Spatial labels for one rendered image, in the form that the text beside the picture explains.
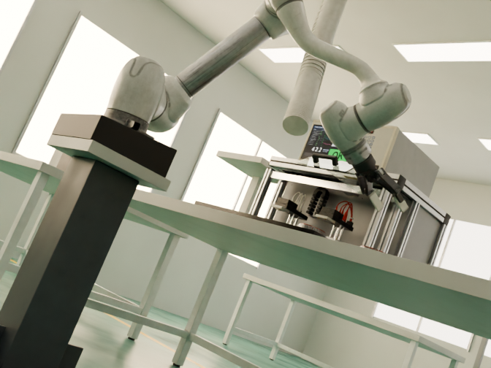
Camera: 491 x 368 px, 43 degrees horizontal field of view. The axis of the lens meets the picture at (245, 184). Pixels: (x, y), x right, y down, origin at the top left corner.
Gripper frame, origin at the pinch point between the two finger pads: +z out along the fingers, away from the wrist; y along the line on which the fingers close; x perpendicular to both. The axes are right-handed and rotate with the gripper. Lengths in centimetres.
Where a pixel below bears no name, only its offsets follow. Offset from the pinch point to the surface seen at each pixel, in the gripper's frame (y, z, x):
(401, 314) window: -576, 390, 248
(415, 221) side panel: -24.0, 21.9, 19.3
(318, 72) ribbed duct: -174, -25, 106
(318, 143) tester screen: -59, -18, 20
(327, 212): -32.6, -1.5, -6.2
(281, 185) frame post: -77, -9, 2
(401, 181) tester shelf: -15.4, 1.8, 18.1
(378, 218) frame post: -15.6, 6.9, 1.9
